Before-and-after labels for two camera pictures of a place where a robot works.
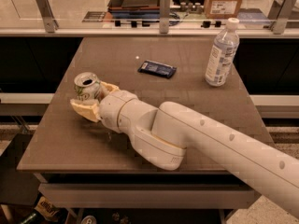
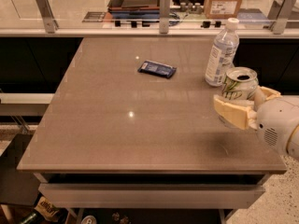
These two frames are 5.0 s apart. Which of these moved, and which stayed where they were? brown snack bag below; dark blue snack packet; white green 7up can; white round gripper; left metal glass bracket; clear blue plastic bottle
Moved: white round gripper; white green 7up can
Stayed: brown snack bag below; left metal glass bracket; clear blue plastic bottle; dark blue snack packet
